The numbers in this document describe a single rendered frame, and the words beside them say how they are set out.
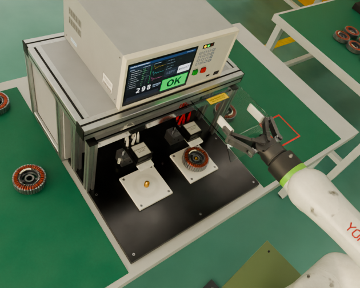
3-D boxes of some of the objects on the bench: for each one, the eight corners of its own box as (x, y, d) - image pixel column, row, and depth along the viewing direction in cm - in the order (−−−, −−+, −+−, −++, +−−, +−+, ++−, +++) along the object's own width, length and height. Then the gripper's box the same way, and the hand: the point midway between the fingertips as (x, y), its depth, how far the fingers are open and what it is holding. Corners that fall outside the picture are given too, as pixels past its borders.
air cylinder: (184, 139, 154) (187, 132, 150) (170, 146, 151) (173, 138, 146) (177, 131, 156) (180, 123, 152) (164, 137, 153) (166, 129, 148)
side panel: (68, 158, 138) (68, 102, 113) (62, 161, 136) (59, 104, 111) (39, 110, 148) (32, 48, 124) (32, 112, 147) (23, 50, 122)
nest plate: (172, 194, 137) (172, 192, 136) (139, 211, 129) (140, 209, 128) (151, 164, 142) (151, 163, 141) (119, 180, 135) (119, 178, 134)
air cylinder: (138, 160, 142) (139, 152, 138) (121, 167, 138) (123, 159, 134) (131, 151, 144) (132, 143, 140) (115, 158, 140) (116, 150, 136)
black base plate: (257, 186, 151) (259, 183, 150) (130, 264, 119) (131, 262, 117) (193, 111, 169) (194, 108, 168) (67, 162, 137) (67, 158, 135)
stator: (52, 186, 129) (51, 181, 126) (21, 200, 123) (20, 195, 120) (38, 164, 133) (36, 158, 130) (7, 177, 127) (6, 171, 124)
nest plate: (217, 169, 149) (218, 167, 148) (190, 184, 141) (191, 182, 140) (196, 144, 155) (197, 142, 154) (169, 156, 147) (170, 155, 146)
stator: (212, 166, 148) (215, 161, 145) (192, 176, 142) (194, 172, 139) (196, 147, 152) (199, 142, 149) (176, 156, 146) (178, 151, 143)
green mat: (341, 139, 183) (341, 139, 183) (263, 187, 152) (264, 187, 151) (227, 31, 219) (227, 31, 219) (146, 52, 188) (146, 52, 188)
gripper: (244, 182, 104) (202, 131, 113) (299, 152, 116) (256, 108, 125) (254, 167, 98) (208, 116, 107) (310, 138, 110) (264, 94, 119)
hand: (236, 114), depth 116 cm, fingers open, 13 cm apart
